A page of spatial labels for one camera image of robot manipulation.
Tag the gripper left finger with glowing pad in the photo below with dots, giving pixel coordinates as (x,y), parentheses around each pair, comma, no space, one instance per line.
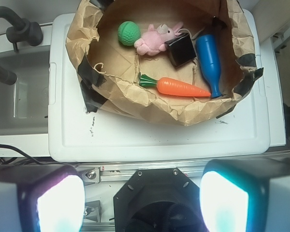
(41,198)

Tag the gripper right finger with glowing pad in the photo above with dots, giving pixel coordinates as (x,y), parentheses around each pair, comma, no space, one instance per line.
(246,195)

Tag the black box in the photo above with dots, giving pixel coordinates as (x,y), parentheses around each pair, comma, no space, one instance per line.
(180,49)

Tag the white plastic bin lid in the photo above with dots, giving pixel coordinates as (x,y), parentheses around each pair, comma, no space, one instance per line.
(75,135)

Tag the grey sink basin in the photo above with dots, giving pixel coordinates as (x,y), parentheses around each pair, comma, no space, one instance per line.
(24,105)

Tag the orange toy carrot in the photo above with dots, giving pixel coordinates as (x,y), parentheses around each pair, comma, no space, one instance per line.
(173,87)

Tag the brown paper bag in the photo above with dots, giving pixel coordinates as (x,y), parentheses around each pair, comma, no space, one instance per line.
(109,72)

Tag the blue plastic bottle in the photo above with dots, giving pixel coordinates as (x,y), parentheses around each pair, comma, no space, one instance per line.
(209,62)

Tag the pink plush bunny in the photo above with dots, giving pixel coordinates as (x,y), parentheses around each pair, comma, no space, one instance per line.
(152,42)

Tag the green textured ball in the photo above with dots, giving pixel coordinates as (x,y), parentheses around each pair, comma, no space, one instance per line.
(128,33)

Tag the black octagonal mount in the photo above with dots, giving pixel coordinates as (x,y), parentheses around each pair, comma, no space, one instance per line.
(158,200)

